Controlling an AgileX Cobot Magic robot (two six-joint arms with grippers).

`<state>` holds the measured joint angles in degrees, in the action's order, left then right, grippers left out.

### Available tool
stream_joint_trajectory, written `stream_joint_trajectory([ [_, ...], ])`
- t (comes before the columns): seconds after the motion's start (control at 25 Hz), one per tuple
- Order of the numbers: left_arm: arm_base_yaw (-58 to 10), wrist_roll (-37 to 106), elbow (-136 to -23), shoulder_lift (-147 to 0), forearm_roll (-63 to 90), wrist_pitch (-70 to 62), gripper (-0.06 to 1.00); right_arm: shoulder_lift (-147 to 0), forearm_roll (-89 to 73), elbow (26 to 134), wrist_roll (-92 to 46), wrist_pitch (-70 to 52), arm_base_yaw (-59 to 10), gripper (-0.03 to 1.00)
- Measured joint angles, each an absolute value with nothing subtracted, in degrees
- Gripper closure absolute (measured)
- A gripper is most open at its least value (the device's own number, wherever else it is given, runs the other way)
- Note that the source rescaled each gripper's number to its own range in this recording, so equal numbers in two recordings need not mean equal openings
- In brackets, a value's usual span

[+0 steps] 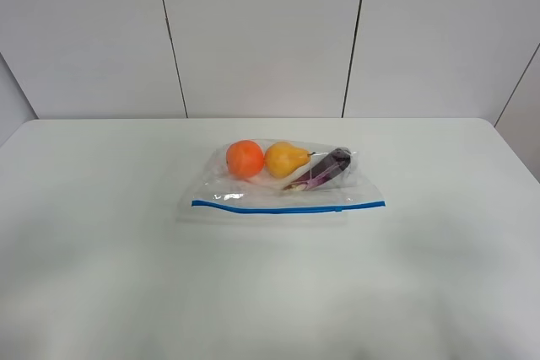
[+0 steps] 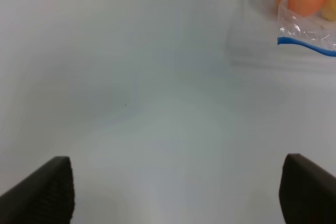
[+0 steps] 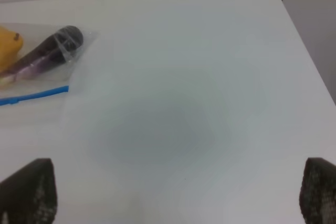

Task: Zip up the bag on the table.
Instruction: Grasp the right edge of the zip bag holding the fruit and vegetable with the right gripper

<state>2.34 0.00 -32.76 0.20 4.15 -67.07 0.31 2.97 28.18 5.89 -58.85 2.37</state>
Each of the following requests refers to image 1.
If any yellow pear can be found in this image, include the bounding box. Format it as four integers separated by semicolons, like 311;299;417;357
264;142;313;179

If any clear bag with blue zipper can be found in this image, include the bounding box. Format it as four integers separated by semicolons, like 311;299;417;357
175;139;386;225

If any purple eggplant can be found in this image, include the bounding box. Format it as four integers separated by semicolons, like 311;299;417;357
283;148;352;191

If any orange fruit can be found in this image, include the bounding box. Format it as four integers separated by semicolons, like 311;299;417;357
226;140;264;180

